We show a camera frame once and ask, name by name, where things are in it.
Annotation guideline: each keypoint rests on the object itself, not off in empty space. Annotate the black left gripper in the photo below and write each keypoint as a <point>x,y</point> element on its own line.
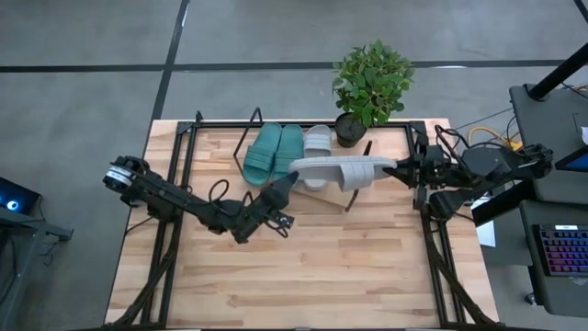
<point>252,216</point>

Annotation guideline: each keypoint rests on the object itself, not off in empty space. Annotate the black slanted pole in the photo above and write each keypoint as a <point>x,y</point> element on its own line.
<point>560,69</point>

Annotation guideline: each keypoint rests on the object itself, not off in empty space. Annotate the light grey rubber slide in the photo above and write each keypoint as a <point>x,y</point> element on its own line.
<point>318,140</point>
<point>340,167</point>

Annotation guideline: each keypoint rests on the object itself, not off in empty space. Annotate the black aluminium rig frame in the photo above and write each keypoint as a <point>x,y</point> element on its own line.
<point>298,124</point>

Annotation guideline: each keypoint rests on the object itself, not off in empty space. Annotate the white paper sheet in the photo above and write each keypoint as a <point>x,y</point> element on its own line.
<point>487,234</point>

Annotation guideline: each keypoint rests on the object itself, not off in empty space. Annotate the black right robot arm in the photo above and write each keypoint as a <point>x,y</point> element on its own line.
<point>496,165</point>

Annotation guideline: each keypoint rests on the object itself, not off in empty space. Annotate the potted green plant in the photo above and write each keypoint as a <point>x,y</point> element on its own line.
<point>372,78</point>

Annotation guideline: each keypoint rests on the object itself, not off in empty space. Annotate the backlit black keyboard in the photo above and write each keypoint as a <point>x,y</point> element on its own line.
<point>565,250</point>

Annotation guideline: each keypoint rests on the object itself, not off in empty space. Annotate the blue-screen tablet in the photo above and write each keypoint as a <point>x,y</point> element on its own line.
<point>576,161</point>

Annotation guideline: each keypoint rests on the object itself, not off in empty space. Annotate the black device with blue light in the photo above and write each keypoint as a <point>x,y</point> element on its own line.
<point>16,197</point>

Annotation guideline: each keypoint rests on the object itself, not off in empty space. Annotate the wooden shelf with black frame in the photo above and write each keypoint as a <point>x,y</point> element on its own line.
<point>321,197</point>

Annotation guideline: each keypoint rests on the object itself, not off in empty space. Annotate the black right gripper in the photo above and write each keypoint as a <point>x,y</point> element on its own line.
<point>429,170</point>

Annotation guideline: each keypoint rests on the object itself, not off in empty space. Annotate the grey desk top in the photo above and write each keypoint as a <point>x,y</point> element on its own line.
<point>551,294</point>
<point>546,151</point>

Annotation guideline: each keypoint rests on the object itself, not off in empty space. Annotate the grey metal cart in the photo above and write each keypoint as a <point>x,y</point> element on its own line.
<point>23,257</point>

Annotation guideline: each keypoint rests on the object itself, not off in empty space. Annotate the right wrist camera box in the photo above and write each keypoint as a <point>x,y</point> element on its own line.
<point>448,204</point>

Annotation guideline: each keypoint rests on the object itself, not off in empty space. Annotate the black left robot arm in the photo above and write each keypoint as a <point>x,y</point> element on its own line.
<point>165,193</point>

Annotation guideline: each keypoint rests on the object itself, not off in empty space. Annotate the teal green rubber slide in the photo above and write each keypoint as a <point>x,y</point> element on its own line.
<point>262,156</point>
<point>288,151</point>

